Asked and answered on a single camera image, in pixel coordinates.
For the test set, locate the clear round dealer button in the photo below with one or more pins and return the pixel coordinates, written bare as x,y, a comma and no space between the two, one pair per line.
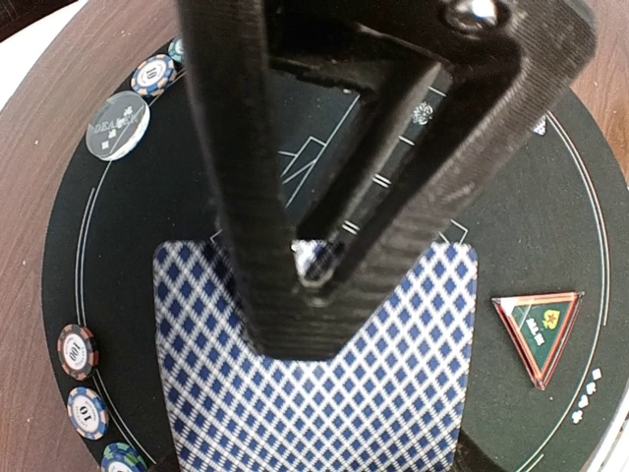
118,126

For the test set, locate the blue playing card deck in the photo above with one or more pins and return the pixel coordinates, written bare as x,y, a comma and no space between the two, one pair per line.
392,399

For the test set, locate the red chip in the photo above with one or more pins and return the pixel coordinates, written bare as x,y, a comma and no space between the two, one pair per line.
77,350

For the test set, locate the red black triangle marker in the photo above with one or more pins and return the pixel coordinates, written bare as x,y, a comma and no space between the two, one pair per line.
539,326

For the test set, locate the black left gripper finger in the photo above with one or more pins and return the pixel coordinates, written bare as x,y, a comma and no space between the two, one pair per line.
452,87

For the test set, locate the green poker chip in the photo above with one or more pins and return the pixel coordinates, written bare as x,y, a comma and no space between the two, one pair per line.
121,457

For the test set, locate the blue white chip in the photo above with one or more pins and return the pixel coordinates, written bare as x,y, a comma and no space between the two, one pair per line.
154,76
88,413

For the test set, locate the single blue playing card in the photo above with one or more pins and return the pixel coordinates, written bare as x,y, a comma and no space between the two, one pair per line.
540,127

